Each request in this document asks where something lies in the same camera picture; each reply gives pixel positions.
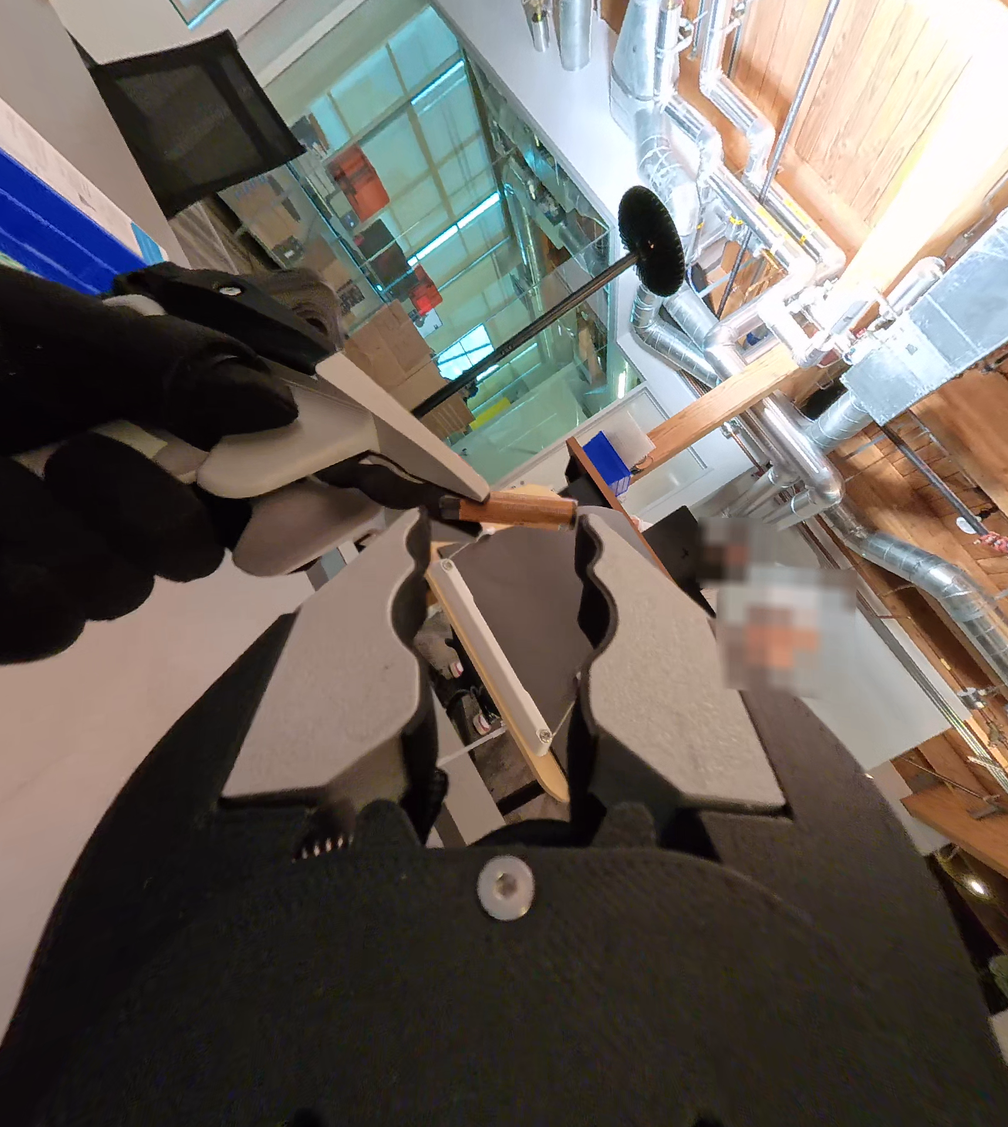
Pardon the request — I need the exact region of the wooden board with black mat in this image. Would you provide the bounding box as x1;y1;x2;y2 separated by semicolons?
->
425;511;720;806

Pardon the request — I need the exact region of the black office chair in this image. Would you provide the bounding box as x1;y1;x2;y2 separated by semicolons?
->
90;32;311;221

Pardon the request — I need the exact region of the small brown battery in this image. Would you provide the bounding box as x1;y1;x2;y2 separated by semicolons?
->
448;488;581;531

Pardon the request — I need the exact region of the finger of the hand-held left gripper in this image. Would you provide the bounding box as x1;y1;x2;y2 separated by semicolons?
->
307;349;493;515
228;480;403;582

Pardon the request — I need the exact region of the white board stand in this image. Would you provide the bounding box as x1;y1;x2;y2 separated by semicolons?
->
413;617;549;829

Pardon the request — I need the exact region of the black round-top pole stand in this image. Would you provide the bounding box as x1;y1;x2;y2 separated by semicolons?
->
413;185;692;424

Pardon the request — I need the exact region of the small blue bin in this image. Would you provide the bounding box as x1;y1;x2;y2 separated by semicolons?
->
578;428;639;498

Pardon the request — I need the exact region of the person's left hand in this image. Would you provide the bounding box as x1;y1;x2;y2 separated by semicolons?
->
0;252;304;667

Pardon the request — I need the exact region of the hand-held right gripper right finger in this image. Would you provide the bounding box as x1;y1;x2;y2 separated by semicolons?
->
566;515;790;843

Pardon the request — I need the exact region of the orange 3D printer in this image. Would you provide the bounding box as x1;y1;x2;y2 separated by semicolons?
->
402;265;447;322
328;145;392;223

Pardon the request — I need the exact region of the blue plastic bin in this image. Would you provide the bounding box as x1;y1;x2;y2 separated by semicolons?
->
0;97;156;295

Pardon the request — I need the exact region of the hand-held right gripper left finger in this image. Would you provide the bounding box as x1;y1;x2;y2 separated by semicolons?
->
219;511;438;843

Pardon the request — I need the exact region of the wooden standing desk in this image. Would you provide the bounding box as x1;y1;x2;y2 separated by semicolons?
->
566;344;808;529

